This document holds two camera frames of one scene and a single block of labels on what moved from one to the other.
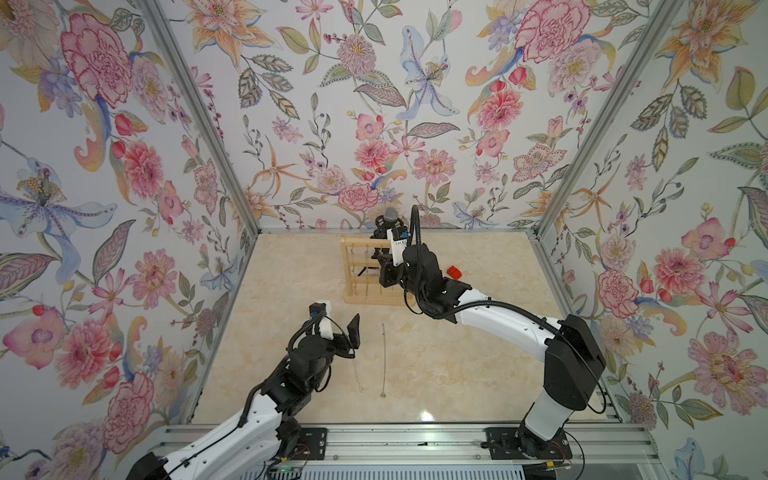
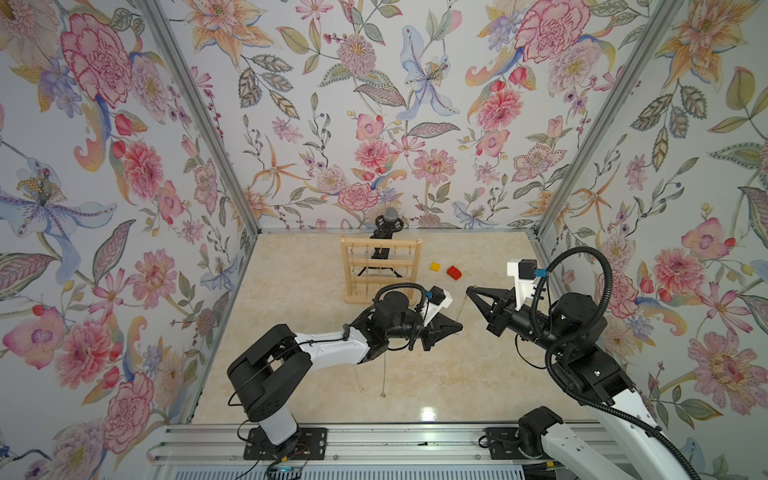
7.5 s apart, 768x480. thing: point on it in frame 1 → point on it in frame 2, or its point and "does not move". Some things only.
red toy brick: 453,272 does not move
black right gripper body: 394,275 → 527,328
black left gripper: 345,346 → 432,334
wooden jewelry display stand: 382,296 does not move
